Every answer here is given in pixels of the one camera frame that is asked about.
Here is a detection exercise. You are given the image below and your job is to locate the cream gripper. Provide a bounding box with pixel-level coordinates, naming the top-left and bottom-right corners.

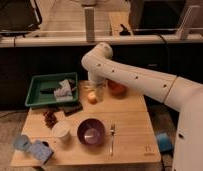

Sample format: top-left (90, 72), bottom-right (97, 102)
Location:
top-left (90, 81), bottom-right (105, 103)

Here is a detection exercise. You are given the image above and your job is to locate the grey blue towel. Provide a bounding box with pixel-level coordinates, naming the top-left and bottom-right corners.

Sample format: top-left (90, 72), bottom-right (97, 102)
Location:
top-left (54, 79), bottom-right (73, 101)

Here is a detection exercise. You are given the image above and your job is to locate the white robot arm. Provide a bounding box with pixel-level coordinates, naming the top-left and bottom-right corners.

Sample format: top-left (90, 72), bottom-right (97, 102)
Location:
top-left (81, 42), bottom-right (203, 171)

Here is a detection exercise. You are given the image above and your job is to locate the pale banana peel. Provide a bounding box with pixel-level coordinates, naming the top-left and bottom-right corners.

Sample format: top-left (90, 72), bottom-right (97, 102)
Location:
top-left (84, 81), bottom-right (94, 92)

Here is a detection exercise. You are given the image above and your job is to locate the yellow round fruit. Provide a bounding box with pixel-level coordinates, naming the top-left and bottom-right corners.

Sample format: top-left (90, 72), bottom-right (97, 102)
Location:
top-left (87, 91), bottom-right (97, 104)

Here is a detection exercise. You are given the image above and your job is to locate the brown wooden bowl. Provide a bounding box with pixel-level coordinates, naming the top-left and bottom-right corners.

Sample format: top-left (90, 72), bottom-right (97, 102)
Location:
top-left (107, 80), bottom-right (127, 96)

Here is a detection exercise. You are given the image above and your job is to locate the black rectangular block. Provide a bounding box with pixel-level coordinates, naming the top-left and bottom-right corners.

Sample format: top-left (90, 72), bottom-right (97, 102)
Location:
top-left (63, 103), bottom-right (83, 116)

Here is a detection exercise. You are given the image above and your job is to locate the silver fork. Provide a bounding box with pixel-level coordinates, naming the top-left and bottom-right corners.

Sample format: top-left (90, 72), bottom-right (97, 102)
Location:
top-left (110, 124), bottom-right (115, 156)

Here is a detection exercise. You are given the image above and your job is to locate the purple bowl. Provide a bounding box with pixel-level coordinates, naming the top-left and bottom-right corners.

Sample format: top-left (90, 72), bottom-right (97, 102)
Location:
top-left (77, 118), bottom-right (105, 146)

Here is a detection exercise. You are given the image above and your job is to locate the wooden table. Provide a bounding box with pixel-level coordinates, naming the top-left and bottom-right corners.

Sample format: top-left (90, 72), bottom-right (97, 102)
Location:
top-left (10, 78), bottom-right (162, 168)

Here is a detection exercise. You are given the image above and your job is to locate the white paper cup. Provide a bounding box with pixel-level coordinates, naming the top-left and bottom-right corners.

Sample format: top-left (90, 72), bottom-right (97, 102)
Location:
top-left (52, 121), bottom-right (70, 142)

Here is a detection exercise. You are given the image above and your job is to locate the green plastic tray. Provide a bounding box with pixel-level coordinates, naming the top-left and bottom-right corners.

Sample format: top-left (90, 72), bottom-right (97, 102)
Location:
top-left (25, 72), bottom-right (79, 108)

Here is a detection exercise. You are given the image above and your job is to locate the black monitor right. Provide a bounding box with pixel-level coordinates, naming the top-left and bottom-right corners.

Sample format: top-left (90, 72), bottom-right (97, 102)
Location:
top-left (128, 0), bottom-right (186, 35)

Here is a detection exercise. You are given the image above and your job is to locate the black monitor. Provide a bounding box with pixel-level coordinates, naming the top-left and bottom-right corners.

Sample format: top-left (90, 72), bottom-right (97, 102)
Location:
top-left (128, 0), bottom-right (186, 35)
top-left (0, 0), bottom-right (42, 32)

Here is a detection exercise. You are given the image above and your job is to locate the blue device on floor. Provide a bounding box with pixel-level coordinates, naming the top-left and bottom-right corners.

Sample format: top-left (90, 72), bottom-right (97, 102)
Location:
top-left (155, 132), bottom-right (174, 153)

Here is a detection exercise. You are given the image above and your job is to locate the blue sponge cloth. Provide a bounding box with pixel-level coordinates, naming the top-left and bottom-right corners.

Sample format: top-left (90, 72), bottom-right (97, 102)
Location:
top-left (28, 140), bottom-right (54, 164)

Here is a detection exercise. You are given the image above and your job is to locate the light blue small cup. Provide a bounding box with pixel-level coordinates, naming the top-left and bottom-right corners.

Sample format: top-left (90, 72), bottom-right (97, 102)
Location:
top-left (13, 135), bottom-right (30, 151)

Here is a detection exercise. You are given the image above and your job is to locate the black monitor left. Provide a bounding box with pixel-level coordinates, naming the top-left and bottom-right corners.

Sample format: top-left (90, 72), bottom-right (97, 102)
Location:
top-left (0, 0), bottom-right (42, 32)

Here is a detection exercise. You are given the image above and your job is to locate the grey upright post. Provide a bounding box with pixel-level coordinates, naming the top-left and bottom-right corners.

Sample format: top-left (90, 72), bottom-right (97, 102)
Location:
top-left (84, 7), bottom-right (95, 42)

